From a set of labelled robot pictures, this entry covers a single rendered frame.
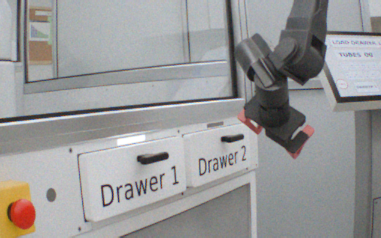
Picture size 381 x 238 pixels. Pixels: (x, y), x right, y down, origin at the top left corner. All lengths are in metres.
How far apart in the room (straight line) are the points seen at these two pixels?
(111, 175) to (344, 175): 1.72
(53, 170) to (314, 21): 0.48
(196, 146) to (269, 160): 1.49
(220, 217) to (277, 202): 1.33
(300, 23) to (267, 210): 1.84
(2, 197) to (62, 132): 0.20
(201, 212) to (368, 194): 0.74
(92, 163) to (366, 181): 1.12
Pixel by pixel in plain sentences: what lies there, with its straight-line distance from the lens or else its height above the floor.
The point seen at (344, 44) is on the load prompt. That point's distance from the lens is 1.70.
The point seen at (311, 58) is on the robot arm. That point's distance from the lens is 0.83.
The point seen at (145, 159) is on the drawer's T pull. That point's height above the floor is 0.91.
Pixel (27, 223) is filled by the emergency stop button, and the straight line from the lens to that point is 0.64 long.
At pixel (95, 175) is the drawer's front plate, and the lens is 0.81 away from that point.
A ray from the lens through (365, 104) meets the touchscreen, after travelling 1.56.
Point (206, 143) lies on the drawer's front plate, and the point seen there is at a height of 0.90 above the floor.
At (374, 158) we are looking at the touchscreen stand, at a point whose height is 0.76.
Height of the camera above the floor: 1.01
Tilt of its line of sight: 3 degrees down
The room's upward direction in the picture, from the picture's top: 4 degrees counter-clockwise
